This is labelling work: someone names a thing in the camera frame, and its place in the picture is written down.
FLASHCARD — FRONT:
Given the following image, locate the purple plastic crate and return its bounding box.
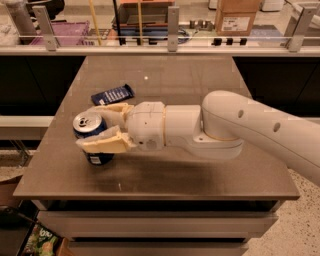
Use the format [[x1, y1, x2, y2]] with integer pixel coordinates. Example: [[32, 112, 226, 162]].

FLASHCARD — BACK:
[[31, 21, 89, 46]]

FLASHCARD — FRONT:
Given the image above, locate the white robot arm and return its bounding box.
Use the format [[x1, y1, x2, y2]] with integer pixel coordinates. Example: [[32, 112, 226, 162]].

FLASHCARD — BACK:
[[76, 91, 320, 186]]

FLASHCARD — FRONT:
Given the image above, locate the cardboard box with label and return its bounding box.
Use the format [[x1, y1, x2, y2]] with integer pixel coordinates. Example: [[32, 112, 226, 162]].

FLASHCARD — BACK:
[[215, 0, 261, 36]]

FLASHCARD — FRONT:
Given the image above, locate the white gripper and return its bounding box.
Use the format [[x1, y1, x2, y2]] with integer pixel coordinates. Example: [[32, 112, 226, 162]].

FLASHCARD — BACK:
[[76, 102, 165, 154]]

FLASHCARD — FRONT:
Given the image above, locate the green snack bag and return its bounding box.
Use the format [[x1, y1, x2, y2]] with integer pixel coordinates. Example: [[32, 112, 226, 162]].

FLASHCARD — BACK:
[[21, 224, 60, 256]]

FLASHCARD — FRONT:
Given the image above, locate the middle metal railing bracket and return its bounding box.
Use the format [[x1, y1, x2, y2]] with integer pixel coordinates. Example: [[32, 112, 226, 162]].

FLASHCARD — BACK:
[[168, 6, 179, 52]]

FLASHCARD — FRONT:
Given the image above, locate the blue snack bar wrapper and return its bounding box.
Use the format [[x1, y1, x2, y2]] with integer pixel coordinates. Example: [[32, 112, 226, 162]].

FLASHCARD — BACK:
[[91, 84, 135, 106]]

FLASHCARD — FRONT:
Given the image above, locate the lower white drawer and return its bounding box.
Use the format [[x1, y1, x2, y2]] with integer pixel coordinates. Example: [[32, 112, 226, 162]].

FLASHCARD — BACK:
[[69, 242, 248, 256]]

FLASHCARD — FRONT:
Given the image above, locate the blue pepsi can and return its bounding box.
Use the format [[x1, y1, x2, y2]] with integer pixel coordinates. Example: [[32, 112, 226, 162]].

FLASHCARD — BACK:
[[73, 112, 113, 166]]

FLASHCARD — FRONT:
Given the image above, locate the upper white drawer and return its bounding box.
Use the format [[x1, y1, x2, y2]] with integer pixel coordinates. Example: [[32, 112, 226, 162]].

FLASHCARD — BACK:
[[38, 211, 278, 239]]

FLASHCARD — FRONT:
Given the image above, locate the left metal railing bracket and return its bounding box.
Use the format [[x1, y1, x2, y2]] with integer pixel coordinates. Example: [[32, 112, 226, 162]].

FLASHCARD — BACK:
[[32, 5, 58, 51]]

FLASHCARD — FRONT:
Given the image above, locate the white drawer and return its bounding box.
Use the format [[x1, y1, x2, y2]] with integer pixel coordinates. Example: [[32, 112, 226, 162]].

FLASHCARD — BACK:
[[38, 211, 278, 239], [69, 242, 248, 256]]

